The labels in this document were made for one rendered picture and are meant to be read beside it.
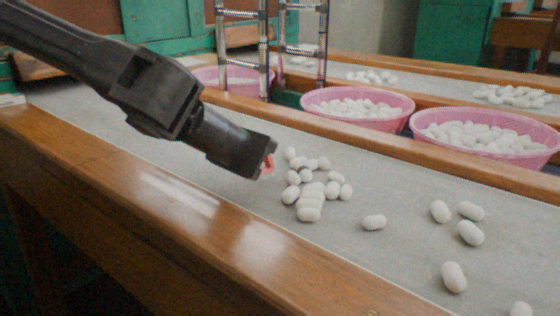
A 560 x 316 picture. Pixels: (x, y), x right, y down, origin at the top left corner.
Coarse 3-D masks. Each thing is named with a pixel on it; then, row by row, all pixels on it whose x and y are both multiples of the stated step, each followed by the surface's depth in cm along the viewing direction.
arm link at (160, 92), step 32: (0, 0) 45; (0, 32) 44; (32, 32) 44; (64, 32) 44; (64, 64) 44; (96, 64) 43; (128, 64) 44; (160, 64) 44; (128, 96) 43; (160, 96) 43
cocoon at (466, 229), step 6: (462, 222) 51; (468, 222) 50; (462, 228) 50; (468, 228) 49; (474, 228) 49; (462, 234) 50; (468, 234) 49; (474, 234) 48; (480, 234) 48; (468, 240) 49; (474, 240) 48; (480, 240) 48
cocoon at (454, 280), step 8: (448, 264) 43; (456, 264) 43; (440, 272) 44; (448, 272) 42; (456, 272) 42; (448, 280) 42; (456, 280) 41; (464, 280) 41; (448, 288) 42; (456, 288) 41; (464, 288) 41
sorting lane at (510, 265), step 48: (48, 96) 110; (96, 96) 110; (144, 144) 79; (288, 144) 79; (336, 144) 79; (240, 192) 61; (384, 192) 61; (432, 192) 61; (480, 192) 62; (336, 240) 50; (384, 240) 50; (432, 240) 50; (528, 240) 50; (432, 288) 43; (480, 288) 43; (528, 288) 43
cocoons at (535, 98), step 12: (276, 60) 151; (300, 60) 148; (360, 72) 130; (372, 72) 130; (384, 72) 129; (480, 96) 107; (492, 96) 104; (504, 96) 105; (516, 96) 108; (528, 96) 104; (540, 96) 107; (552, 96) 104
